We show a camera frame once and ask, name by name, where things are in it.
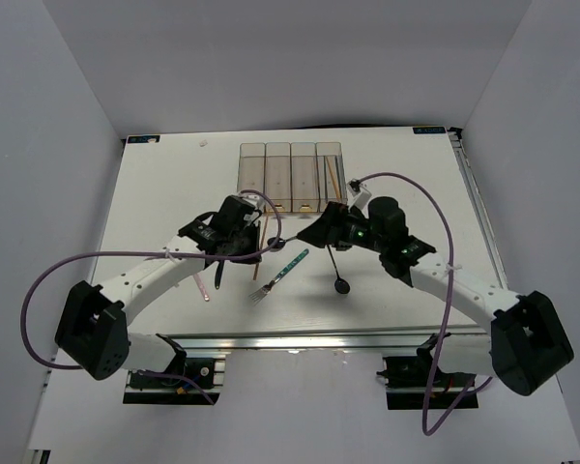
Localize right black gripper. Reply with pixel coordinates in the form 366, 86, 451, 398
296, 202, 386, 254

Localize black spoon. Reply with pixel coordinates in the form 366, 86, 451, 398
327, 246, 351, 295
267, 236, 297, 252

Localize purple cable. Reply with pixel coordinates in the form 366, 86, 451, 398
357, 172, 494, 436
19, 188, 285, 370

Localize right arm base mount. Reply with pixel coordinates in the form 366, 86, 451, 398
376, 333, 479, 411

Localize black spoon lower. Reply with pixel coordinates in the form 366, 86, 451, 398
327, 246, 351, 295

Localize right blue table sticker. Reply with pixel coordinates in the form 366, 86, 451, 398
412, 126, 448, 135

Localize orange chopstick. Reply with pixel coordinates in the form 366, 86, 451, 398
252, 214, 270, 281
325, 157, 342, 202

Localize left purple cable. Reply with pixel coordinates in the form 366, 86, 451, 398
19, 188, 285, 370

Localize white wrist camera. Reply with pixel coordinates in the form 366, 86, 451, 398
239, 193, 266, 218
346, 179, 372, 211

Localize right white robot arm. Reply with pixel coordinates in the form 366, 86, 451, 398
297, 196, 574, 396

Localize blue table sticker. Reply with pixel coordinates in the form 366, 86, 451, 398
412, 126, 448, 135
126, 134, 160, 144

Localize pink handled fork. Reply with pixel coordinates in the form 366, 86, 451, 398
192, 274, 210, 302

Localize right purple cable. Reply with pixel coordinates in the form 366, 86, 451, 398
357, 172, 494, 436

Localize green handled fork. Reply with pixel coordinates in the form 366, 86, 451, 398
249, 248, 309, 305

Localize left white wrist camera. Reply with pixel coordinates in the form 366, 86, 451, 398
239, 193, 266, 218

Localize left blue table sticker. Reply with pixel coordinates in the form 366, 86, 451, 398
126, 134, 160, 144

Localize black knife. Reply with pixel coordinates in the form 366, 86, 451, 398
214, 261, 225, 290

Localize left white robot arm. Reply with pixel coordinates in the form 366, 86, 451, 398
55, 195, 264, 386

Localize aluminium table frame rail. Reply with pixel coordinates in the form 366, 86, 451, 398
163, 324, 494, 352

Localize black spoon upper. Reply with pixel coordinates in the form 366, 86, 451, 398
267, 236, 297, 252

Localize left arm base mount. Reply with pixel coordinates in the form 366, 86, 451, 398
123, 355, 225, 406

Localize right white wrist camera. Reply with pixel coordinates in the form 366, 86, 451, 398
346, 179, 372, 211

